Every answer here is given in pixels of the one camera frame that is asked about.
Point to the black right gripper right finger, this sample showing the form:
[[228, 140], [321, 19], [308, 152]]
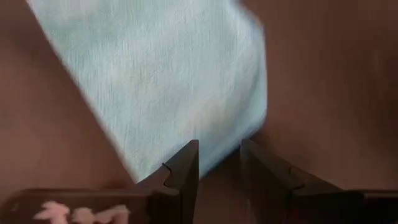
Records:
[[280, 196]]

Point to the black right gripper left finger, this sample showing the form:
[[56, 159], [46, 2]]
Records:
[[177, 193]]

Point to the teal microfiber towel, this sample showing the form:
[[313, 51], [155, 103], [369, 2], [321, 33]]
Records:
[[161, 77]]

